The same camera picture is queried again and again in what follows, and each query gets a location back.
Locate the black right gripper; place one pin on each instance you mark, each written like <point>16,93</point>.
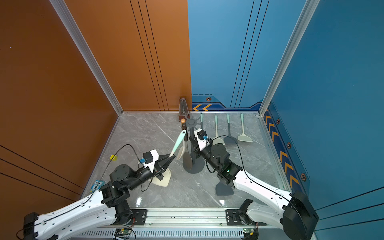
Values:
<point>196,148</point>

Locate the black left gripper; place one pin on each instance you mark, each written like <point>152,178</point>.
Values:
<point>159,167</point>

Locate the cream slotted turner mint handle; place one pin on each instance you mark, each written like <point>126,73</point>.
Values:
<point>165,183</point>

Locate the grey kitchen utensil rack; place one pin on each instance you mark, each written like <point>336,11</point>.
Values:
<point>193,162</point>

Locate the grey turner mint handle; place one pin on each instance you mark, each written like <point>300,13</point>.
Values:
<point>229,139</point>

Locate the cream spatula mint handle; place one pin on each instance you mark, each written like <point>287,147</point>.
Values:
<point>243,137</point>

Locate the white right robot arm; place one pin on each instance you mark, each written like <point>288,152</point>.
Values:
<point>291,212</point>

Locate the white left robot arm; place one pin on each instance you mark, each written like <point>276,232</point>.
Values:
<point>106,206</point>

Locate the red wooden metronome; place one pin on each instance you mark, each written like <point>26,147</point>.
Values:
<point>183,110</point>

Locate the small yellow cube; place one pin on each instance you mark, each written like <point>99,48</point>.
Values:
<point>113,158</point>

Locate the blue owl toy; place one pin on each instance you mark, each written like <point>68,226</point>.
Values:
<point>97,185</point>

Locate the green circuit board left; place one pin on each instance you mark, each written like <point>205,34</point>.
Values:
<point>123,233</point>

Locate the green circuit board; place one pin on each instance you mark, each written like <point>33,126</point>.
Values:
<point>123,233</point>
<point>251,234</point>

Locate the green circuit board right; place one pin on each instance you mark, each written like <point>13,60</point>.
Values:
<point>251,234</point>

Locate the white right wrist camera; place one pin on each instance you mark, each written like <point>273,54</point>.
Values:
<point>201,138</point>

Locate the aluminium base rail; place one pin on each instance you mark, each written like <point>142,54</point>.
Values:
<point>185,224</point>

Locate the aluminium corner post right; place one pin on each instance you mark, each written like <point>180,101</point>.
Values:
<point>294,41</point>

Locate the aluminium corner post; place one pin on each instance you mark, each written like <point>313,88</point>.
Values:
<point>294,41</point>
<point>73,29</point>

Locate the aluminium corner post left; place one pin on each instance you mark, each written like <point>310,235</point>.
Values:
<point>73,29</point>

